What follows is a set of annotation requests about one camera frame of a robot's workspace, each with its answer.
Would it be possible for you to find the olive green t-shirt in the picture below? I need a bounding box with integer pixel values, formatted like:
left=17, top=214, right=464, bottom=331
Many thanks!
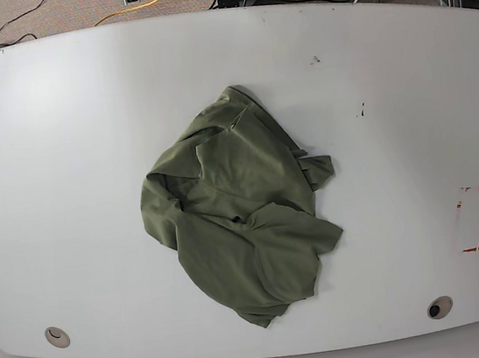
left=140, top=87, right=342, bottom=327

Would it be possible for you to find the yellow cable on floor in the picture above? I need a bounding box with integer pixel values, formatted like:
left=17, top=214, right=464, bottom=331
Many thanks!
left=90, top=0, right=171, bottom=28

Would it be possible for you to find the right table cable grommet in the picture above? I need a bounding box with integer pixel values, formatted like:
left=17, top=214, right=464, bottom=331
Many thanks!
left=427, top=296, right=453, bottom=320

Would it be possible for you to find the table cable grommet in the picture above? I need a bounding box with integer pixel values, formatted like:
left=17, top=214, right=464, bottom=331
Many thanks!
left=427, top=296, right=453, bottom=320
left=44, top=326, right=71, bottom=349

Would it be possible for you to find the left table cable grommet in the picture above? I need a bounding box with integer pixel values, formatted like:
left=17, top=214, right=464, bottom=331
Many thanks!
left=44, top=326, right=71, bottom=349

